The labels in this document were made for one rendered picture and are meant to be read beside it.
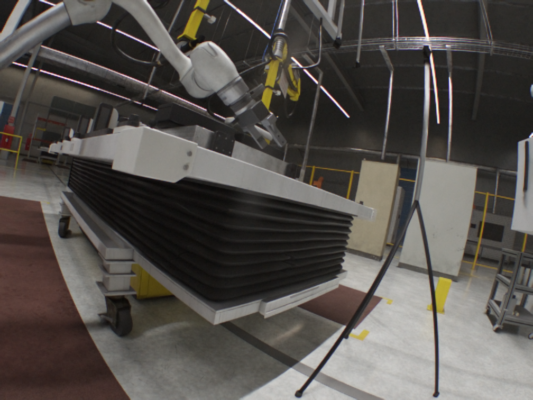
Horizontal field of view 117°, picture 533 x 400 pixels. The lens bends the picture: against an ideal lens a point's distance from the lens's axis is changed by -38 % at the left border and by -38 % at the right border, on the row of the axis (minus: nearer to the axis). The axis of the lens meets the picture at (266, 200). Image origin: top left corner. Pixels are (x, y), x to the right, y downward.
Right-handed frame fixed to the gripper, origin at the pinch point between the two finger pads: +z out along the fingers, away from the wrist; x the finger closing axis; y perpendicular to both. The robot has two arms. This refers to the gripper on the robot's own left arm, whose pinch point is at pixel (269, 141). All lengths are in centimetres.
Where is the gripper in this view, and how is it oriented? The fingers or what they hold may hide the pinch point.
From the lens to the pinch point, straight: 85.7
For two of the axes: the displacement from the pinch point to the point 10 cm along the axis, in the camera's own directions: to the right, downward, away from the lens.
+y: -6.5, 7.0, -2.9
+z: 5.7, 7.0, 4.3
